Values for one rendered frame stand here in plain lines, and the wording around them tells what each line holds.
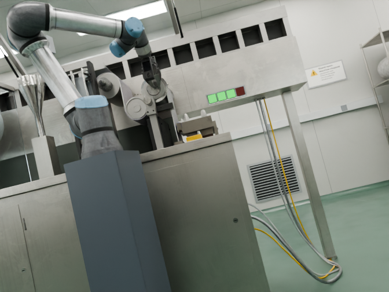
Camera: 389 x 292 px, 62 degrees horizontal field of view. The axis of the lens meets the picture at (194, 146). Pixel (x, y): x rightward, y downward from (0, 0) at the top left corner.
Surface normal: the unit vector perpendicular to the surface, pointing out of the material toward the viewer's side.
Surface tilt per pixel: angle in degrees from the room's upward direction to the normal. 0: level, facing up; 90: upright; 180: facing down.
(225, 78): 90
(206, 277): 90
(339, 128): 90
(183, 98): 90
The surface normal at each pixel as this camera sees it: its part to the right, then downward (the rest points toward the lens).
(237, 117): -0.07, -0.06
